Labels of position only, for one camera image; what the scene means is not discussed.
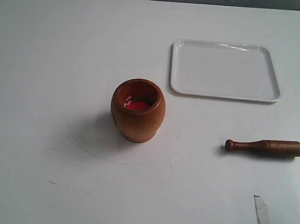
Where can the dark wooden pestle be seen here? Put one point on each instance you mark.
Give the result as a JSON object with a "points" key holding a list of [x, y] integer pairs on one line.
{"points": [[266, 147]]}

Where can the wooden mortar cup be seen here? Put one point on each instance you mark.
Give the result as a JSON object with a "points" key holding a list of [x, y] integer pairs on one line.
{"points": [[138, 126]]}

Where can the red object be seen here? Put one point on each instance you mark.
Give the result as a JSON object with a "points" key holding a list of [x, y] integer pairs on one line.
{"points": [[132, 104]]}

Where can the white plastic tray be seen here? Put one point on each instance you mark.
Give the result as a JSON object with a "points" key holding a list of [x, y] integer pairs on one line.
{"points": [[223, 70]]}

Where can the clear tape strip right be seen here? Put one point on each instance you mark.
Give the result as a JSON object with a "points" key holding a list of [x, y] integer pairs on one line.
{"points": [[261, 210]]}

